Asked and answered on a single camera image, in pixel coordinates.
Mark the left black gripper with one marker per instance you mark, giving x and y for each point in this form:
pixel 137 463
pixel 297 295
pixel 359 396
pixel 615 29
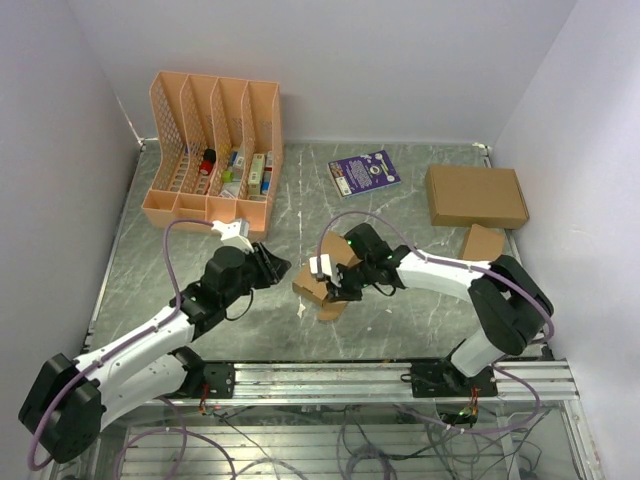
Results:
pixel 271 268

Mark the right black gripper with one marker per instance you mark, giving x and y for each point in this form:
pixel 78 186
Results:
pixel 343 292

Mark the large folded cardboard box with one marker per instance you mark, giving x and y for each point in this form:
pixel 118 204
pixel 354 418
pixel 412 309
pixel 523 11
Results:
pixel 461 196

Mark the pink plastic file organizer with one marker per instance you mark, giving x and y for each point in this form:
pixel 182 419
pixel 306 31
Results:
pixel 235 117

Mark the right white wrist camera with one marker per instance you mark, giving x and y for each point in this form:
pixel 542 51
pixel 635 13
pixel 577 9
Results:
pixel 322 267

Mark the small folded cardboard box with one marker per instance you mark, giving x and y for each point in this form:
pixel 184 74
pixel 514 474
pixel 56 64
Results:
pixel 482 244

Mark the purple book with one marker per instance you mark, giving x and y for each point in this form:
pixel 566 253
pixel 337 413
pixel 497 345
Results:
pixel 363 174

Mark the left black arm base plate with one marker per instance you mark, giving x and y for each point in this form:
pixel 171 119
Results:
pixel 218 380

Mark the green cube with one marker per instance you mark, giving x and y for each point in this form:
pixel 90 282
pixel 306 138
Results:
pixel 227 176

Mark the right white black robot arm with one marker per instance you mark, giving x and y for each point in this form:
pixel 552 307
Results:
pixel 511 308

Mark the red black bottle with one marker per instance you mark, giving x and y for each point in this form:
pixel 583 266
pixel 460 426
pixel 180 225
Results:
pixel 208 162

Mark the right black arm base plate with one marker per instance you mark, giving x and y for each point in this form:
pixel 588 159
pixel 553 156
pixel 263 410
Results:
pixel 431 378

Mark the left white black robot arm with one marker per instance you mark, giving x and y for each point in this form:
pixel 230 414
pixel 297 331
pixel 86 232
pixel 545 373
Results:
pixel 73 400

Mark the white green carton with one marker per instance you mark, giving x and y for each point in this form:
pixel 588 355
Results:
pixel 255 176

